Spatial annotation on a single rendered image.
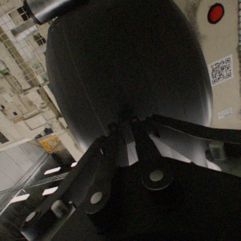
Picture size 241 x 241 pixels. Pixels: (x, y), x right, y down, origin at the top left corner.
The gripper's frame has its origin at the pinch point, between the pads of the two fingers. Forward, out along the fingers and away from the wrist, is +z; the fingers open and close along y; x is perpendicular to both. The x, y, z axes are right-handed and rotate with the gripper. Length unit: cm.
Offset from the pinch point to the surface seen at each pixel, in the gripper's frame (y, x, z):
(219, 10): 33.8, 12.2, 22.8
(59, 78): -8.2, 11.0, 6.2
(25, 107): -286, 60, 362
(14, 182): -994, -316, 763
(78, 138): -10.8, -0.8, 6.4
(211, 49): 30.9, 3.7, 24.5
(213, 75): 30.5, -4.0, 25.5
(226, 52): 35.4, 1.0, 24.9
